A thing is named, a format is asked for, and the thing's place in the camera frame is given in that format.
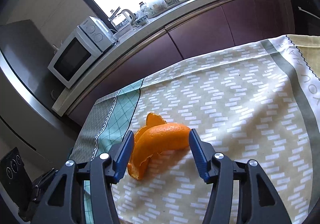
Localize orange peel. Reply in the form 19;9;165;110
127;112;191;180

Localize patterned tablecloth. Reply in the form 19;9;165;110
69;35;319;223

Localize grey refrigerator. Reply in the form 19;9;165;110
1;20;80;169

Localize white microwave oven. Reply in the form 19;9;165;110
48;16;116;88

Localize electric kettle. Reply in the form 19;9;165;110
108;7;136;37

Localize blue white bowl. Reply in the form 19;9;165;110
136;17;149;26

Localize purple base cabinets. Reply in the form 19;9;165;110
68;0;295;125

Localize built-in black oven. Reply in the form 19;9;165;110
291;0;320;36

